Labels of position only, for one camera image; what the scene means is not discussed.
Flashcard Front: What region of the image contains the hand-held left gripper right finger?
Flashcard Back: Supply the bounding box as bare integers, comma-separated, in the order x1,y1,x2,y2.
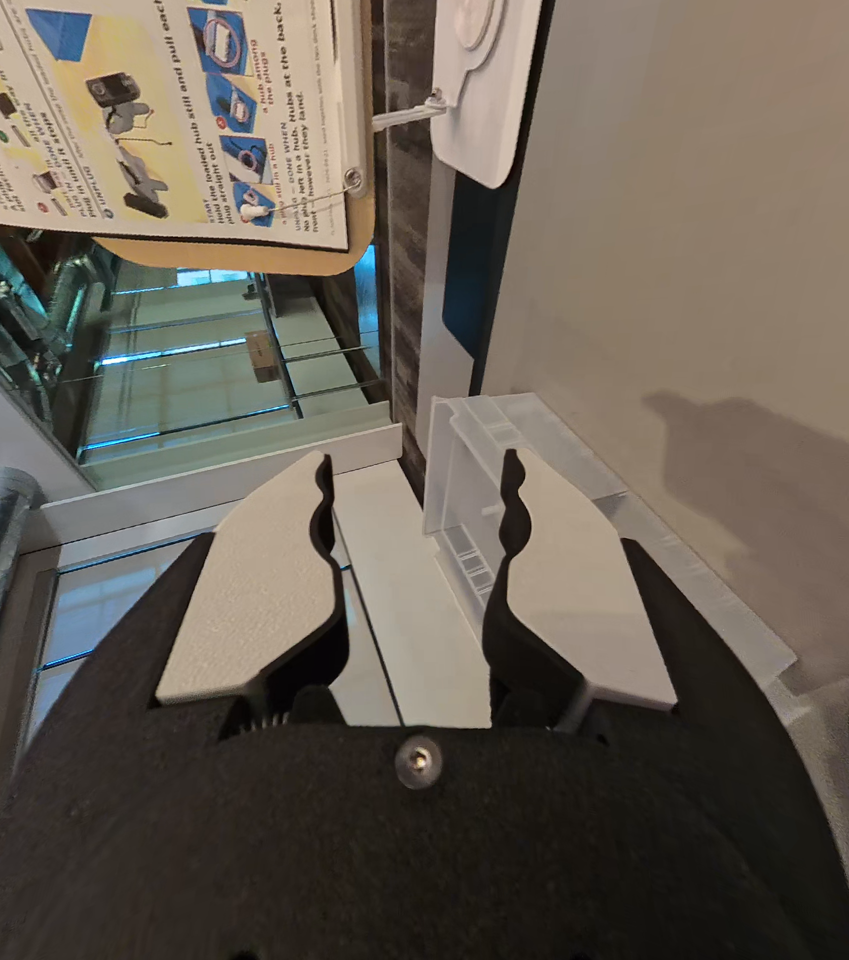
480,448,680,712

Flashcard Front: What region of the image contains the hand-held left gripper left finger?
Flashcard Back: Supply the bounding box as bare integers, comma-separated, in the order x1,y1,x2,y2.
154,450,352,708

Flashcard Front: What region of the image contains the clear plastic bin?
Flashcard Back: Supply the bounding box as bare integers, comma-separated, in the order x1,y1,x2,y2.
423,392,801,681

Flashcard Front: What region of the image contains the cardboard box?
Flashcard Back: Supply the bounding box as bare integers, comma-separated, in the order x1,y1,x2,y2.
243,328,281,385

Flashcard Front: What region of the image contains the printed instruction sheet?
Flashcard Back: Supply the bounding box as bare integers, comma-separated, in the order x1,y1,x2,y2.
0,0,352,253

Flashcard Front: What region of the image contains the white zip tie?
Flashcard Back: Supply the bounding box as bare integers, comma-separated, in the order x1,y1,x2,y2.
370,87,447,135

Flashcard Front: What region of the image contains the white plastic plate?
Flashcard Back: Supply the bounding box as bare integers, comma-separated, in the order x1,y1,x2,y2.
429,0,547,190

